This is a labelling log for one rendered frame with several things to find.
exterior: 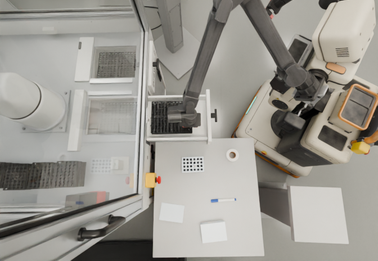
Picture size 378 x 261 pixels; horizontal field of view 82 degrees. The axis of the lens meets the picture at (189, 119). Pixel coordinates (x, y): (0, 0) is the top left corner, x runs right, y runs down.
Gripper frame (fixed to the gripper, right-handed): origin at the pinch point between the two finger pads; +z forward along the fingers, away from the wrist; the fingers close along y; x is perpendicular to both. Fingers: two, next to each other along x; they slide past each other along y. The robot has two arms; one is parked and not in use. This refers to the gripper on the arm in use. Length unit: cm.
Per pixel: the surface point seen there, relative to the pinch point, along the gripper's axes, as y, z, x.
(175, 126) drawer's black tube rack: 8.1, 4.0, 0.6
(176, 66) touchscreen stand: 14, 92, -81
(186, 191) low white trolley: 2.0, 17.3, 34.9
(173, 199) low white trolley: 9.1, 17.3, 39.3
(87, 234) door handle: 21, -60, 37
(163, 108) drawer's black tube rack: 14.7, 4.2, -9.2
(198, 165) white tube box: -4.9, 13.7, 20.6
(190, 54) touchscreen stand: 0, 92, -94
